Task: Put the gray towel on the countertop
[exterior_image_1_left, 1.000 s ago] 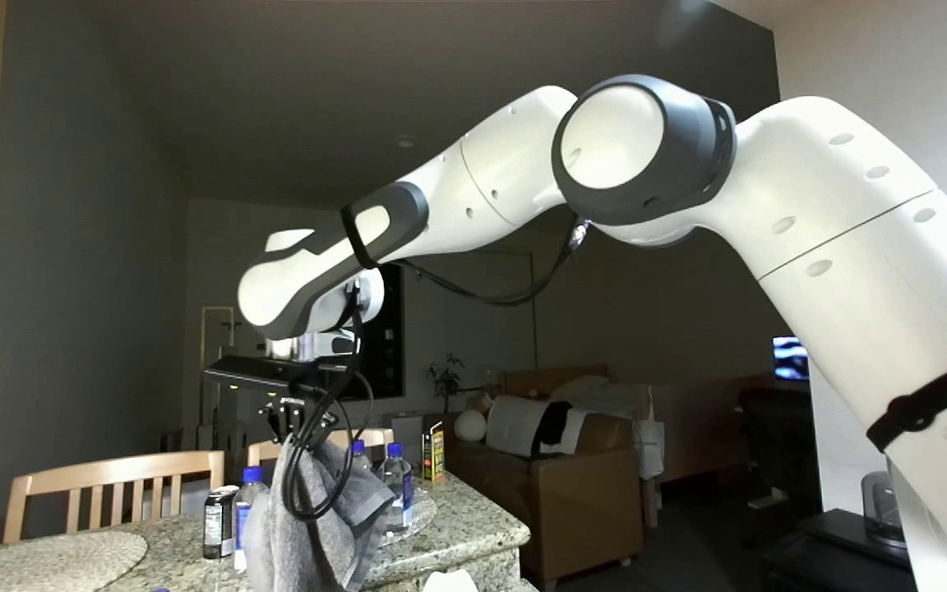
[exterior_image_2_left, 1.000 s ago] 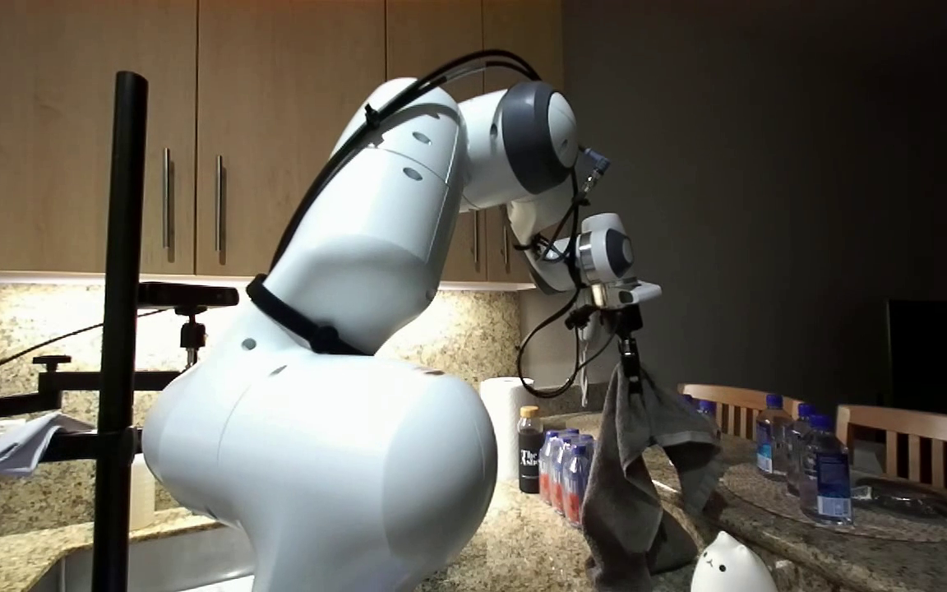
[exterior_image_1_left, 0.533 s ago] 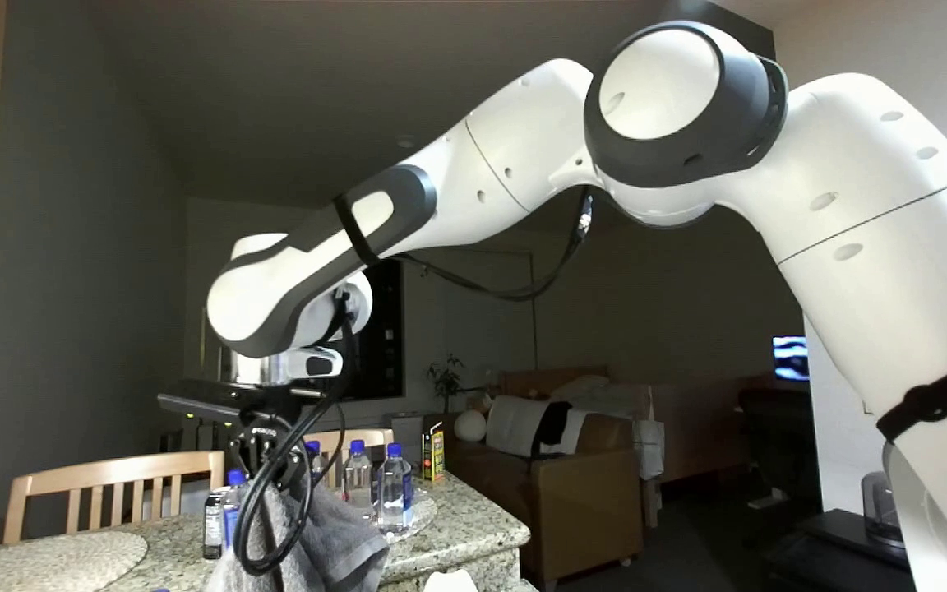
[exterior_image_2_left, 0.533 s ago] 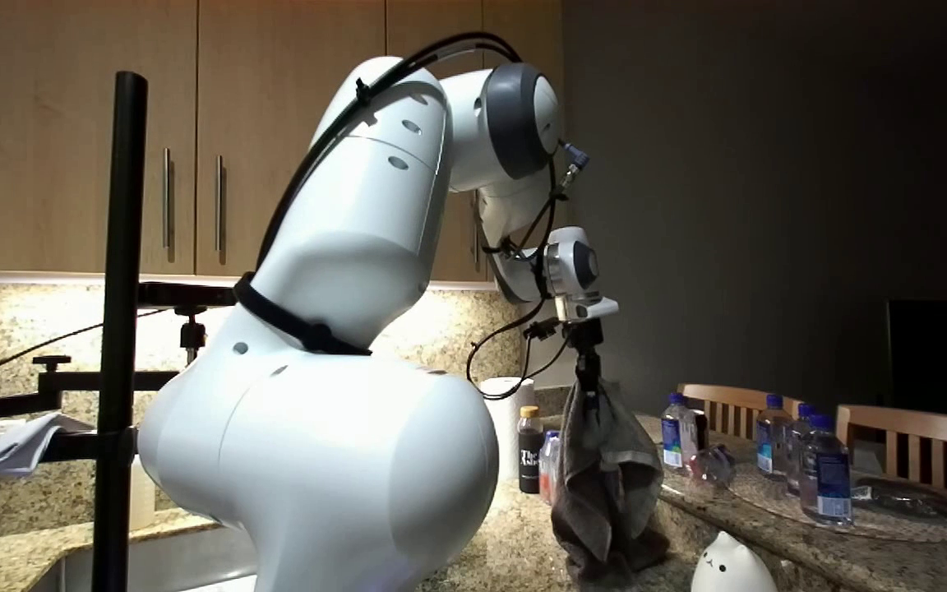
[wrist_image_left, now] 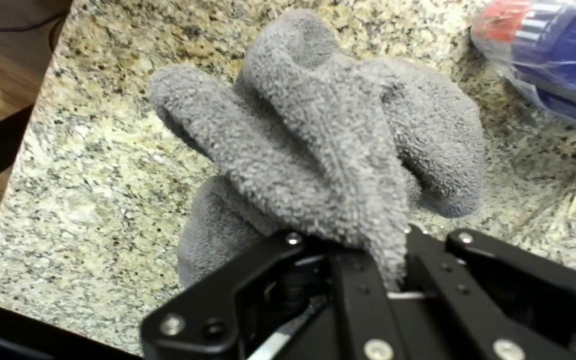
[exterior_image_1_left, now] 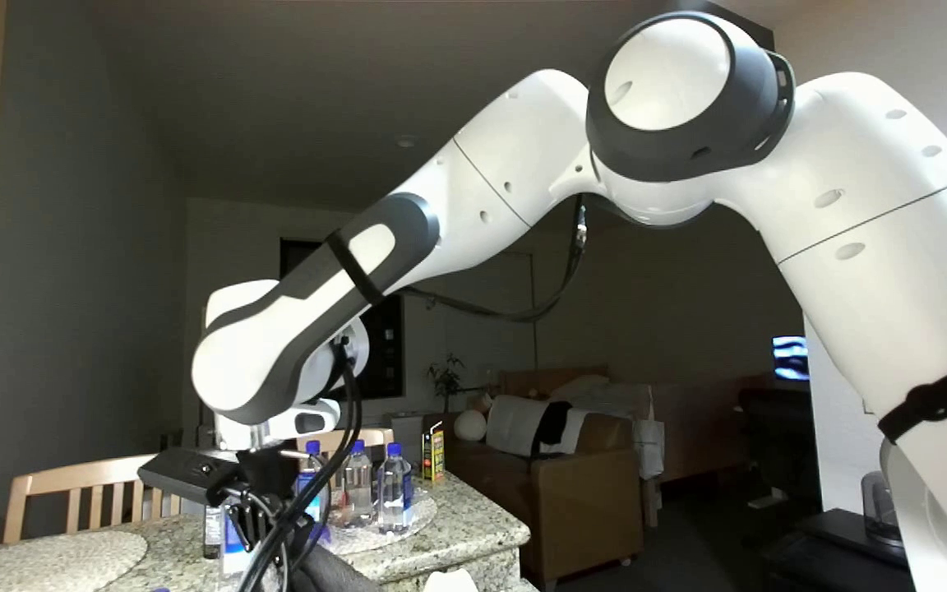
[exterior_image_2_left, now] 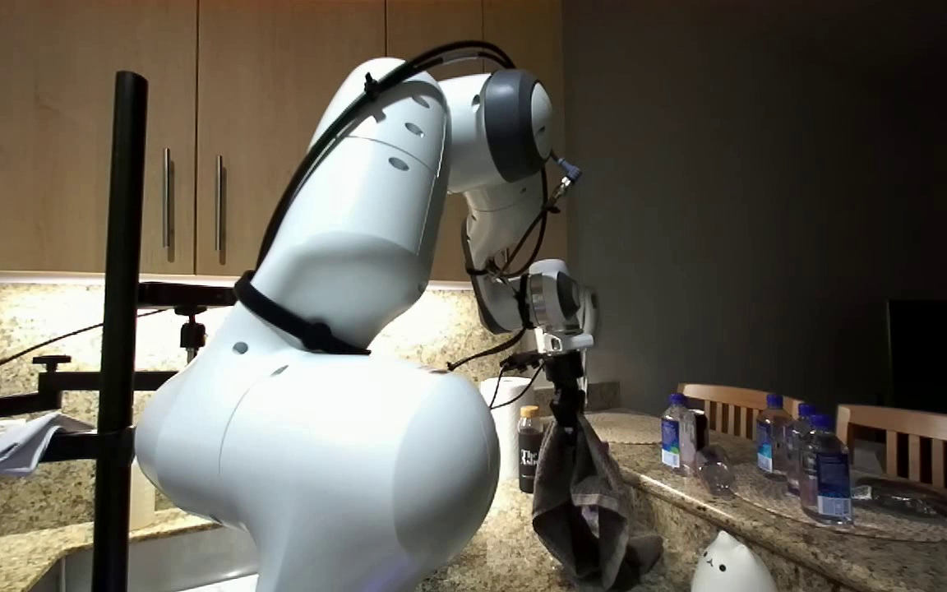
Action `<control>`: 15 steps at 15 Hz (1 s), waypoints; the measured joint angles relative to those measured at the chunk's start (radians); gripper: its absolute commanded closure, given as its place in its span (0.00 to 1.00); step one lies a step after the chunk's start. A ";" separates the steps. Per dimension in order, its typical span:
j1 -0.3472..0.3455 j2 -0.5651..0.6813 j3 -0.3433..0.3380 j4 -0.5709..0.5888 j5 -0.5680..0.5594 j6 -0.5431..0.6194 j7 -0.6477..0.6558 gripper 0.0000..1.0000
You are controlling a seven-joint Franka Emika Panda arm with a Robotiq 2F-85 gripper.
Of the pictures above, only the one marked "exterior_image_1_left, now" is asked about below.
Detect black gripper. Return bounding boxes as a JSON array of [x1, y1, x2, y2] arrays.
[[243, 449, 320, 562]]

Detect gray towel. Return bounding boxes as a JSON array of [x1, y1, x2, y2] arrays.
[[300, 539, 383, 592]]

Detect wooden slat-back chair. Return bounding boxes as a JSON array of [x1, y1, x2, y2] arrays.
[[320, 423, 401, 455], [0, 455, 188, 548]]

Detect clear plastic wrap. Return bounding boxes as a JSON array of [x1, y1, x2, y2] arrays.
[[322, 489, 437, 551]]

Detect yellow juice carton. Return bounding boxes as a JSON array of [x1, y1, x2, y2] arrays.
[[417, 421, 449, 494]]

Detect white tissue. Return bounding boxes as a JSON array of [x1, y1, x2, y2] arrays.
[[421, 565, 479, 592]]

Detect white round ball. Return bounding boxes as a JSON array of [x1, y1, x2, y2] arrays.
[[449, 409, 491, 447]]

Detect small house plant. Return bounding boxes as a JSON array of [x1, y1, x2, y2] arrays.
[[428, 352, 467, 403]]

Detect black and white pillow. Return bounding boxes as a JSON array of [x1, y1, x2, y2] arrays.
[[534, 399, 592, 456]]

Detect tan sofa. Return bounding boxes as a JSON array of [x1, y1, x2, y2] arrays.
[[444, 366, 773, 588]]

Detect white hanging cloth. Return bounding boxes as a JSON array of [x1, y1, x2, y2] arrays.
[[630, 380, 668, 480]]

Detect dark television cabinet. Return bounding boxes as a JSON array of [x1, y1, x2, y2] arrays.
[[732, 380, 827, 520]]

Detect glowing television screen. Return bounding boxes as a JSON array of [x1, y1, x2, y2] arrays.
[[769, 331, 811, 387]]

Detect wrist mounted camera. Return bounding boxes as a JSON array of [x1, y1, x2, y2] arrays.
[[137, 445, 243, 506]]

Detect black velcro strap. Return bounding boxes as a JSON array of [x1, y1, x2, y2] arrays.
[[322, 230, 388, 306], [876, 347, 947, 447]]

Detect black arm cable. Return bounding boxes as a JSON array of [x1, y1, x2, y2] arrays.
[[236, 193, 592, 592]]

